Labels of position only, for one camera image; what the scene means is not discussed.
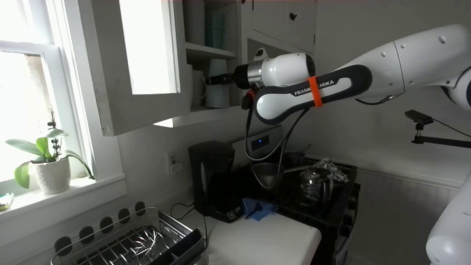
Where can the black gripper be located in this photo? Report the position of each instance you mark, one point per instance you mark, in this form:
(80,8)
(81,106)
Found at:
(240,77)

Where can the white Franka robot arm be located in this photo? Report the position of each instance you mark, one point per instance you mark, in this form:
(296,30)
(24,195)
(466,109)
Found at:
(417,59)

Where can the teal shelf tumblers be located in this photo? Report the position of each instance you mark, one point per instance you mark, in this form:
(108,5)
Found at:
(215,27)

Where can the white shelf container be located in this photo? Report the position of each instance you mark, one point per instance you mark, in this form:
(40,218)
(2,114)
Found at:
(195,22)

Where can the white glazed cabinet door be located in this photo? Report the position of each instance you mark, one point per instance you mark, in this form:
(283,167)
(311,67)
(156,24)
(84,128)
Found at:
(112,74)

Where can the patterned kitchen cloth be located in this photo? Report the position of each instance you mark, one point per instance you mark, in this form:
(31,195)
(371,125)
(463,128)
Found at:
(333,170)

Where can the black coffee maker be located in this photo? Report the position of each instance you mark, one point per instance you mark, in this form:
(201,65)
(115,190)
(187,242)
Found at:
(211,177)

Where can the blue cleaning cloth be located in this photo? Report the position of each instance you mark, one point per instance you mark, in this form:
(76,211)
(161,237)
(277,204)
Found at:
(271,206)

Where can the glass coffee carafe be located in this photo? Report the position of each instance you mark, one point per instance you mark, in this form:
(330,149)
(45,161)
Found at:
(314,186)

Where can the black stainless steel stove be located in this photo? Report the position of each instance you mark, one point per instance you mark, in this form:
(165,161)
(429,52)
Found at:
(343,206)

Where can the metal dish rack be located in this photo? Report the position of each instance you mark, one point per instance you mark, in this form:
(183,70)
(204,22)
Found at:
(137,240)

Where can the white flower pot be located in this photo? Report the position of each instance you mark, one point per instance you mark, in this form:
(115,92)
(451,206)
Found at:
(52,177)

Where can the green orchid plant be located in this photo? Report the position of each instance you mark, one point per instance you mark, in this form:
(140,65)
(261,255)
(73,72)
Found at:
(24,148)

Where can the small glass dish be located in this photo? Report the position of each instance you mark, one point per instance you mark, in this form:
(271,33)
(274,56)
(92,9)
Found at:
(5,202)

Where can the wrist camera with orange mount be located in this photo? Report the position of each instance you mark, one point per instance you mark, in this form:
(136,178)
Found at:
(249,98)

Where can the white wall cabinet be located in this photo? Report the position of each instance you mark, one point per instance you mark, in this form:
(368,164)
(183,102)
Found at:
(215,115)

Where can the white wall outlet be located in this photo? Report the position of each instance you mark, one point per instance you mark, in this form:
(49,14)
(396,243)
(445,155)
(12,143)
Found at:
(173,162)

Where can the white window frame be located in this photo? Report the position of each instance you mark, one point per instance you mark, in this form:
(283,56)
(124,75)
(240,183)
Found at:
(64,98)

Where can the black camera on mount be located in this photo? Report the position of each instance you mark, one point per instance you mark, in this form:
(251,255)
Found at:
(417,118)

